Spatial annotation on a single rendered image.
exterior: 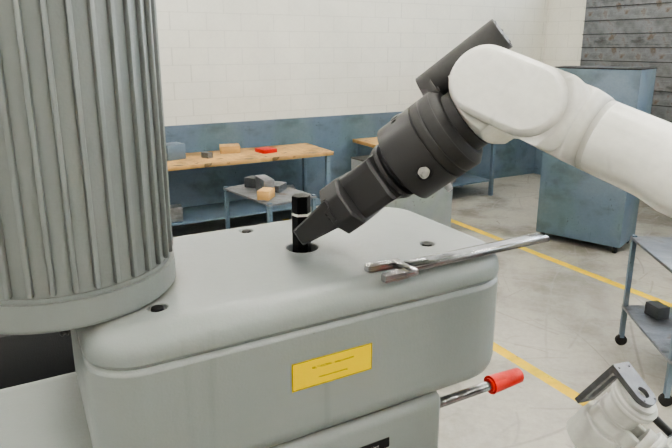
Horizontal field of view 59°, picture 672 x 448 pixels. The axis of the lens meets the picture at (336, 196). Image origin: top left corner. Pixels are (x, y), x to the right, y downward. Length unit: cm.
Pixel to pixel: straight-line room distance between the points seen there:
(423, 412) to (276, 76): 713
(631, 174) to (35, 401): 61
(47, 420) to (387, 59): 804
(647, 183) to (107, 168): 43
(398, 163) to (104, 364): 32
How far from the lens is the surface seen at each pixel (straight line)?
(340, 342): 60
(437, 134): 57
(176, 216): 673
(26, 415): 70
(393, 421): 70
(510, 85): 54
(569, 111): 52
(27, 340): 97
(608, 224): 679
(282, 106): 777
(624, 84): 656
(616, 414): 91
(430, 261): 63
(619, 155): 53
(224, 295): 57
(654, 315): 464
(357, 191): 60
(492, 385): 80
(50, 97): 50
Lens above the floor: 212
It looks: 14 degrees down
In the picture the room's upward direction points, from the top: straight up
